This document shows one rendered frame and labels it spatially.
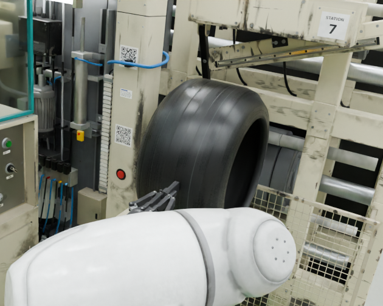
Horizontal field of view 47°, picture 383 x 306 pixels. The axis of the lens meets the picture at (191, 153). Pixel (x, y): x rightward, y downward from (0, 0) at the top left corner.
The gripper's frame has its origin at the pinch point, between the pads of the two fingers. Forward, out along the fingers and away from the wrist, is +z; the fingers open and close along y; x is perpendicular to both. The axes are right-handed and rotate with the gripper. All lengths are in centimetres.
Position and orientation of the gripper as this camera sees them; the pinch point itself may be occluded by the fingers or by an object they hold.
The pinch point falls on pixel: (171, 190)
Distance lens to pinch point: 130.3
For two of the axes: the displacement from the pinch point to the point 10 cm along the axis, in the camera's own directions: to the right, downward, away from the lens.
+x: -0.6, 8.7, 4.8
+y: -8.9, -2.6, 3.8
